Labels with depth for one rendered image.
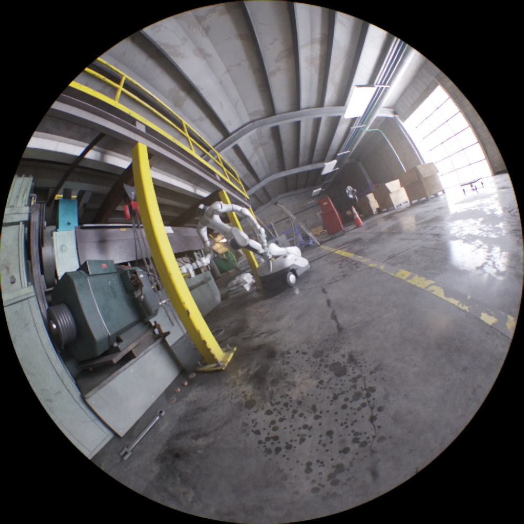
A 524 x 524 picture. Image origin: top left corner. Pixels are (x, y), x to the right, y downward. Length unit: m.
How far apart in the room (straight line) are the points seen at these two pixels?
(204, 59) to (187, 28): 1.18
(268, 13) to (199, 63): 2.26
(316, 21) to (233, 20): 2.01
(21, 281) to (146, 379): 0.92
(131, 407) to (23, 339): 0.66
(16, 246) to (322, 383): 1.63
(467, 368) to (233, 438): 0.76
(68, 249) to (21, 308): 0.93
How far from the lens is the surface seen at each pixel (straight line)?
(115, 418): 1.07
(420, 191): 6.06
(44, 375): 1.09
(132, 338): 1.04
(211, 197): 3.05
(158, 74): 5.21
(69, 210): 2.08
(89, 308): 0.94
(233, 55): 5.67
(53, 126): 1.83
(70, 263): 1.79
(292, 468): 0.55
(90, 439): 1.18
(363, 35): 6.67
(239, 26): 5.42
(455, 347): 0.71
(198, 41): 5.32
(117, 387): 1.04
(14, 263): 1.24
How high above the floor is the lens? 0.51
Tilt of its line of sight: 3 degrees down
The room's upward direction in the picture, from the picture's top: 24 degrees counter-clockwise
